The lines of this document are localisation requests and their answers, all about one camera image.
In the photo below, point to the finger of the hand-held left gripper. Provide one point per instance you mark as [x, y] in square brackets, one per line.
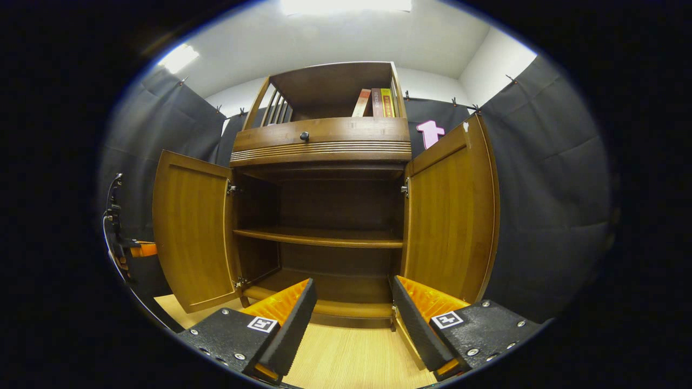
[145, 249]

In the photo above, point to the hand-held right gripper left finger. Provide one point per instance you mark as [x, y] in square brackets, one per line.
[294, 319]

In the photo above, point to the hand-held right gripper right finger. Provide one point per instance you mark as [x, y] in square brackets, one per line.
[413, 324]

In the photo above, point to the wooden shoe cabinet door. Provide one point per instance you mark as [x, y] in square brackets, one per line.
[192, 232]
[448, 216]

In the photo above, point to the wooden double-door shoe cabinet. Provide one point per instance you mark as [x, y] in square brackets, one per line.
[335, 205]

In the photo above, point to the metal door hinge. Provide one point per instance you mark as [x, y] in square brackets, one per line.
[232, 188]
[240, 282]
[404, 189]
[394, 316]

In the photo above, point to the wooden cabinet drawer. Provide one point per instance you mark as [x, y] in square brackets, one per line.
[324, 132]

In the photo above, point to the black backdrop cloth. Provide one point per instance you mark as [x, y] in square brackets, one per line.
[540, 205]

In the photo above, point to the small ceiling light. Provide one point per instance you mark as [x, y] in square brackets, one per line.
[178, 58]

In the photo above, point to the dark red book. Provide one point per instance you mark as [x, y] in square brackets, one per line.
[377, 104]

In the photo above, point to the orange book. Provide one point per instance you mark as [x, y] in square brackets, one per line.
[361, 104]

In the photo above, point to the large ceiling light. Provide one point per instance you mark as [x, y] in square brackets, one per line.
[346, 5]

